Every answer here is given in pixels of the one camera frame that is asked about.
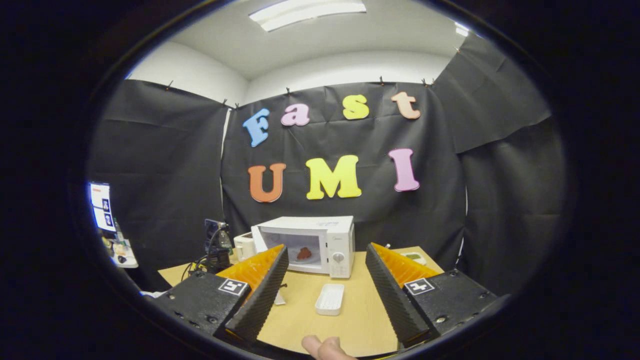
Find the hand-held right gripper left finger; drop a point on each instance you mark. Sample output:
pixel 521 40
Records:
pixel 260 300

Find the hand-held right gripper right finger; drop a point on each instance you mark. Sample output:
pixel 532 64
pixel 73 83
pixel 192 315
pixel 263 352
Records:
pixel 392 300

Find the reddish brown chicken drumstick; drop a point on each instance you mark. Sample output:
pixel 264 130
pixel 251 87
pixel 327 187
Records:
pixel 304 253

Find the white microwave oven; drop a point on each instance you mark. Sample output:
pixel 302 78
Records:
pixel 340 245

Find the white rectangular food tray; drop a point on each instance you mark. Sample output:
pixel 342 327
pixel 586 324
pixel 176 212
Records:
pixel 330 299

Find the small white paper piece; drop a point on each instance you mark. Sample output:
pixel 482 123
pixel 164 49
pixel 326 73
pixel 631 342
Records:
pixel 280 299

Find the white toaster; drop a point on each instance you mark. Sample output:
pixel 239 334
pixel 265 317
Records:
pixel 245 247

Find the white divided condiment dish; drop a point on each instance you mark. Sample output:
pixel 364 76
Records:
pixel 414 257

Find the white side desk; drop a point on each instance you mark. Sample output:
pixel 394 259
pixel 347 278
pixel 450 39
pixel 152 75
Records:
pixel 127 260

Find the black backdrop cloth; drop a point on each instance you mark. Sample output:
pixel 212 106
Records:
pixel 165 175

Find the slim clear bottle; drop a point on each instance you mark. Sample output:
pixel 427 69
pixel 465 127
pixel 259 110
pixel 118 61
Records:
pixel 119 231

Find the computer monitor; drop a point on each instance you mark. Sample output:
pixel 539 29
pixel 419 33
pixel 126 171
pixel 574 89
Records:
pixel 100 197

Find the long ceiling light panel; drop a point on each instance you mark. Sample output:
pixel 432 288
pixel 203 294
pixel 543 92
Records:
pixel 307 14

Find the small ceiling light panel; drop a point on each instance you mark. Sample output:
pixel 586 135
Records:
pixel 462 30

